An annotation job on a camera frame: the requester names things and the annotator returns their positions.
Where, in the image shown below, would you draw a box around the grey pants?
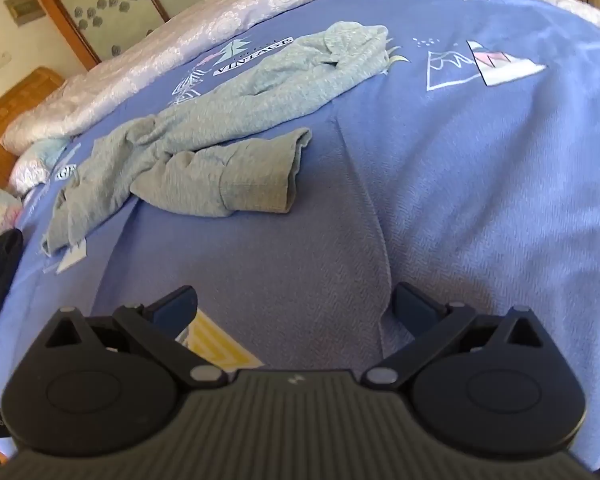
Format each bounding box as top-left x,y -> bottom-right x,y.
40,21 -> 392,257

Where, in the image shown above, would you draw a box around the lilac floral quilt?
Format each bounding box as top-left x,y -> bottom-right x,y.
0,0 -> 600,153

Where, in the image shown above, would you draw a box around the pink floral pillow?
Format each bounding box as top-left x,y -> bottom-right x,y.
9,137 -> 72,197

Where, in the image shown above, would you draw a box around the dark cloth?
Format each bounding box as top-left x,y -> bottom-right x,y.
0,228 -> 26,332

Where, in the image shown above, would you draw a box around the wooden headboard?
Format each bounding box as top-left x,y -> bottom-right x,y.
0,66 -> 66,192

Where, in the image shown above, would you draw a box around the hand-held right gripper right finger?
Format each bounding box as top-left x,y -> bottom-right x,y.
362,282 -> 549,389

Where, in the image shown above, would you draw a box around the grey wall panel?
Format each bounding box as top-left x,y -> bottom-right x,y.
4,0 -> 44,26

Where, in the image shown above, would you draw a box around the blue printed bedsheet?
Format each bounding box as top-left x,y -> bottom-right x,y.
0,0 -> 600,480

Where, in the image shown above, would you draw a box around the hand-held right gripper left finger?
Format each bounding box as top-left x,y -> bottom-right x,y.
44,285 -> 229,389

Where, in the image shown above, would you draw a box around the wooden framed glass wardrobe doors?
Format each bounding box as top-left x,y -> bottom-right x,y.
19,0 -> 253,72

